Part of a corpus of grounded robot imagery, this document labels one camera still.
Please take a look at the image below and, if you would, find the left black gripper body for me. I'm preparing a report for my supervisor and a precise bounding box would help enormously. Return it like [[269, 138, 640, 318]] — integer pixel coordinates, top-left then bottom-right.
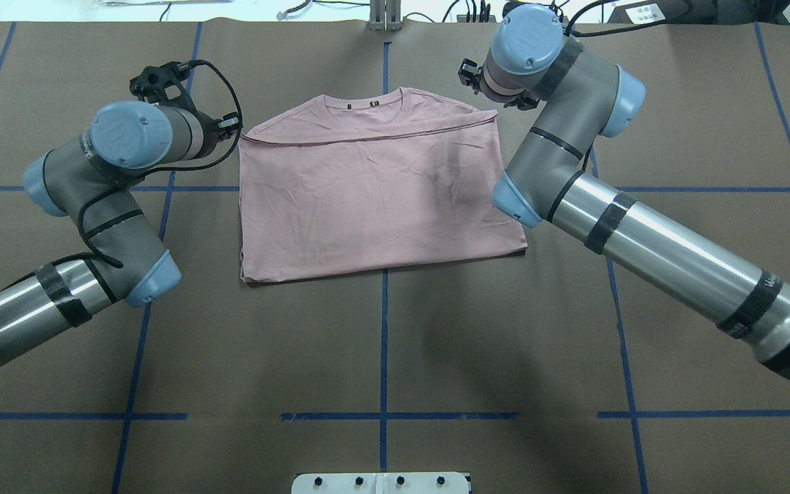
[[214, 115, 242, 143]]

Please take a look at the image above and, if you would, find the black power box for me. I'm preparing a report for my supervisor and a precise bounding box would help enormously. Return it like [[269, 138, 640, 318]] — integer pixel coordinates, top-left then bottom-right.
[[605, 1, 718, 25]]

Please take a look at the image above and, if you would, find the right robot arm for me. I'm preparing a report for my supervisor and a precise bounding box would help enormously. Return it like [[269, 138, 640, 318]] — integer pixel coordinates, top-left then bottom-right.
[[459, 3, 790, 381]]

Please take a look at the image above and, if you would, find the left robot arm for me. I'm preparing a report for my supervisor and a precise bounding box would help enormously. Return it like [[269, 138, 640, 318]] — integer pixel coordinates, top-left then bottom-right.
[[0, 100, 243, 366]]

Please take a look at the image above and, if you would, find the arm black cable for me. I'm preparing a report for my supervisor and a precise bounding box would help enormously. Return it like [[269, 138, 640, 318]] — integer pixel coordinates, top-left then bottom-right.
[[0, 59, 245, 296], [553, 0, 697, 39]]

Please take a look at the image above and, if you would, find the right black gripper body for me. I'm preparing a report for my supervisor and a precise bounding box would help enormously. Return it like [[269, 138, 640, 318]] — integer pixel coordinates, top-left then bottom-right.
[[503, 93, 539, 110]]

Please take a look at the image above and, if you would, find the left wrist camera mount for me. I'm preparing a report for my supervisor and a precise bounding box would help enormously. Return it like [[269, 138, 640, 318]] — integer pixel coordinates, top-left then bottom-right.
[[129, 60, 198, 113]]

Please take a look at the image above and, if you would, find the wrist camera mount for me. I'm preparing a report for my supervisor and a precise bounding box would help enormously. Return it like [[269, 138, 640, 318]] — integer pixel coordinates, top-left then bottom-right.
[[457, 58, 483, 95], [129, 60, 198, 113]]

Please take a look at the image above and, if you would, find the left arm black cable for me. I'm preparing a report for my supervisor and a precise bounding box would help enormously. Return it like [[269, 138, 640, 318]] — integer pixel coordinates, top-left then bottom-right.
[[0, 59, 245, 296]]

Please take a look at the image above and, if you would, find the pink Snoopy t-shirt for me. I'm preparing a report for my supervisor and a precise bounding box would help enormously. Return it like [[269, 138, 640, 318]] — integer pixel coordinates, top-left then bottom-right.
[[239, 87, 527, 283]]

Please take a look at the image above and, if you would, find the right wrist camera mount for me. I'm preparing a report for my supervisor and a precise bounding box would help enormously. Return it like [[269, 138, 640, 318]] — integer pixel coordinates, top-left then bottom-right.
[[457, 58, 483, 95]]

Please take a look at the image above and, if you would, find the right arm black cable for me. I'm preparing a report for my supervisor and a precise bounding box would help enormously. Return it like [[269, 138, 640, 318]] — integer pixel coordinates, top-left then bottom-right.
[[553, 0, 697, 39]]

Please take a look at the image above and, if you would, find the aluminium frame post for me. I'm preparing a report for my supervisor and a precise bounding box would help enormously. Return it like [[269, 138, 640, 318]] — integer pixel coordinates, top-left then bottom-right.
[[367, 0, 403, 32]]

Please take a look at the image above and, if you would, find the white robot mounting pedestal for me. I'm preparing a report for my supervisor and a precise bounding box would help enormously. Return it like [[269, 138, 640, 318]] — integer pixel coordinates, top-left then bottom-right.
[[291, 471, 472, 493]]

